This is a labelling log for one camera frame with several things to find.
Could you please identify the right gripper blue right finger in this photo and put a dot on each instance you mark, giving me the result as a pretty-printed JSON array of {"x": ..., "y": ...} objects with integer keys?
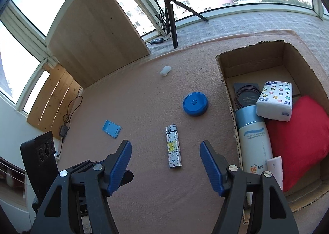
[{"x": 270, "y": 212}]

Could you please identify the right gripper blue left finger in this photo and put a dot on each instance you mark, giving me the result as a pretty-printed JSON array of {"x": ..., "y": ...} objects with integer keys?
[{"x": 119, "y": 167}]

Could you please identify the red cloth pouch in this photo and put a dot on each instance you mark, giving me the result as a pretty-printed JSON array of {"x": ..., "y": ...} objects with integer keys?
[{"x": 302, "y": 142}]

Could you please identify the white sunscreen bottle blue cap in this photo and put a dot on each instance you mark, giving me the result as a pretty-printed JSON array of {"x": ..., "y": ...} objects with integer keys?
[{"x": 254, "y": 140}]

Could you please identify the blue plastic phone stand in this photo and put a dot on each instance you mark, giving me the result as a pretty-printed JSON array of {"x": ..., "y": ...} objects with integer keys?
[{"x": 111, "y": 129}]

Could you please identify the patterned lighter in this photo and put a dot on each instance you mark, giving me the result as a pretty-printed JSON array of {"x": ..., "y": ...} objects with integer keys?
[{"x": 173, "y": 147}]

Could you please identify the patterned tissue pack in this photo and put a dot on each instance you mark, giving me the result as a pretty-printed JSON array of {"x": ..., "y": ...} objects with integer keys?
[{"x": 275, "y": 101}]

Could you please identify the dark grey card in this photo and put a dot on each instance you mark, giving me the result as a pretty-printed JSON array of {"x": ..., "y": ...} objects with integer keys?
[{"x": 246, "y": 94}]

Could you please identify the blue round tape measure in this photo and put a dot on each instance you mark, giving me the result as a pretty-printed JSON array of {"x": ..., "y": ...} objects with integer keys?
[{"x": 195, "y": 104}]

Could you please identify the pine slatted headboard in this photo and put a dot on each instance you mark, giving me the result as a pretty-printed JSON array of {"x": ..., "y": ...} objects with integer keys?
[{"x": 54, "y": 100}]

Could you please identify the cardboard box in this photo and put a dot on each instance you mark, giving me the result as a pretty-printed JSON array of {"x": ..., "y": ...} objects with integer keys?
[{"x": 295, "y": 63}]

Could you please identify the white small cap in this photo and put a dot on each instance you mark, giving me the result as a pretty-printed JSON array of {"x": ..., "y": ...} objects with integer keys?
[{"x": 165, "y": 70}]

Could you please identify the light wooden board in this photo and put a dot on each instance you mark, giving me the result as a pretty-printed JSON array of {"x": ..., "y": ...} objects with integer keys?
[{"x": 95, "y": 38}]

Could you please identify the checkered bed sheet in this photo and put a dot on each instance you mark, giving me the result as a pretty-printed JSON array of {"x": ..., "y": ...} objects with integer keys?
[{"x": 312, "y": 30}]

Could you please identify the black tripod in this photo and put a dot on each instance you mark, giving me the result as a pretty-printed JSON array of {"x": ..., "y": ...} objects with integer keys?
[{"x": 170, "y": 18}]

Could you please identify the white wall socket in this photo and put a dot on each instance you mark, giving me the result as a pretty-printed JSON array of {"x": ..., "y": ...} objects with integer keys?
[{"x": 57, "y": 156}]

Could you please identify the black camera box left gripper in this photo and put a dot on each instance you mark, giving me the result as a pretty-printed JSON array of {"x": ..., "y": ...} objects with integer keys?
[{"x": 38, "y": 157}]

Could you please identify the black power adapter with cable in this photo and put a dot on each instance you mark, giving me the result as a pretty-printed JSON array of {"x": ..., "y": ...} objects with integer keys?
[{"x": 65, "y": 127}]

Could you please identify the black inline cable controller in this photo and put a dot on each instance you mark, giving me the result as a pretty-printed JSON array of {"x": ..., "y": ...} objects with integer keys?
[{"x": 157, "y": 41}]

